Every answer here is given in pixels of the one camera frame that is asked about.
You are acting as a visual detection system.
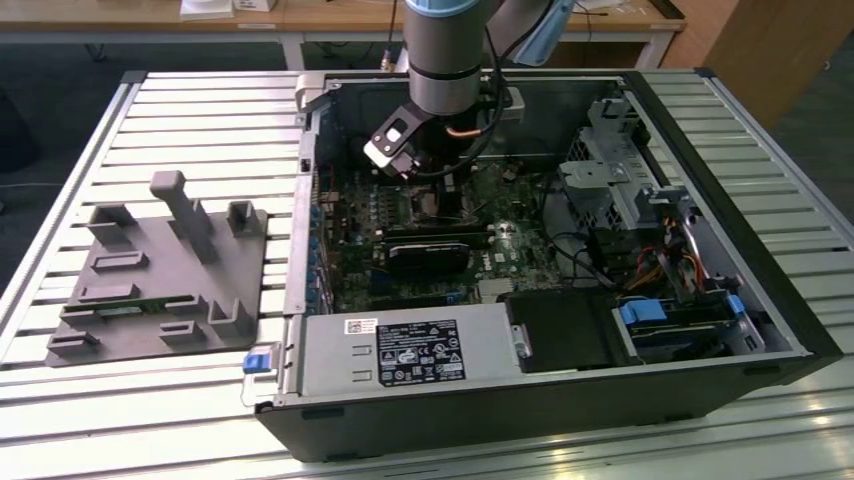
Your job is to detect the black CPU socket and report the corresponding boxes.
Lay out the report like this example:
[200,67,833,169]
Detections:
[406,185,476,224]

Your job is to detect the black RAM stick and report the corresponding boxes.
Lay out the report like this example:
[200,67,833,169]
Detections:
[380,225,492,247]

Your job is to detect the green motherboard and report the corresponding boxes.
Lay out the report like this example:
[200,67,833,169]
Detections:
[312,159,569,314]

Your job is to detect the silver metal drive cage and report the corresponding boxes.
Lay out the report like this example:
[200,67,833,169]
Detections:
[557,97,702,231]

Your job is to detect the black graphics card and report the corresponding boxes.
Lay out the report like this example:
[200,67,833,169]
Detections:
[384,241,474,275]

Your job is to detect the pale blue teach pendant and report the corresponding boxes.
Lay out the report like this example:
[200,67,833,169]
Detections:
[515,0,577,67]

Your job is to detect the silver chipset heatsink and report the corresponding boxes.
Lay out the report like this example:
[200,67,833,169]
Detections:
[478,278,519,302]

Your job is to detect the hard disk in blue carrier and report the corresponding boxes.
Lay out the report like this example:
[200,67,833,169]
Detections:
[617,295,742,351]

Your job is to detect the grey power supply unit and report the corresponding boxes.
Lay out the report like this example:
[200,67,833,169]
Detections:
[292,303,526,399]

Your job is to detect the wooden cabinet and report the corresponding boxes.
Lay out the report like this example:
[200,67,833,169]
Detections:
[666,0,854,129]

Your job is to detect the blue case latch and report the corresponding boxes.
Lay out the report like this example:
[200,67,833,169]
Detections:
[243,349,279,374]

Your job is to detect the grey parts rack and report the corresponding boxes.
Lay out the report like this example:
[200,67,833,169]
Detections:
[43,169,272,369]

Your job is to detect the black open PC case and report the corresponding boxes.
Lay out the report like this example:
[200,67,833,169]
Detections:
[252,68,843,464]

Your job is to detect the wooden desk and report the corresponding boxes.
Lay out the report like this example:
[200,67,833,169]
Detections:
[0,0,687,71]

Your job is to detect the green RAM stick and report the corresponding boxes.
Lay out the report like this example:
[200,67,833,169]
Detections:
[83,298,199,317]

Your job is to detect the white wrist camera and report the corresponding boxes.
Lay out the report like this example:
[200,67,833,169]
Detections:
[362,103,430,180]

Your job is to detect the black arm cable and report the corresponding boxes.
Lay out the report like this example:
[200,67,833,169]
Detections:
[416,0,555,177]

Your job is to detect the coloured wire bundle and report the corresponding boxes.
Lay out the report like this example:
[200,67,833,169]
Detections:
[626,243,709,296]

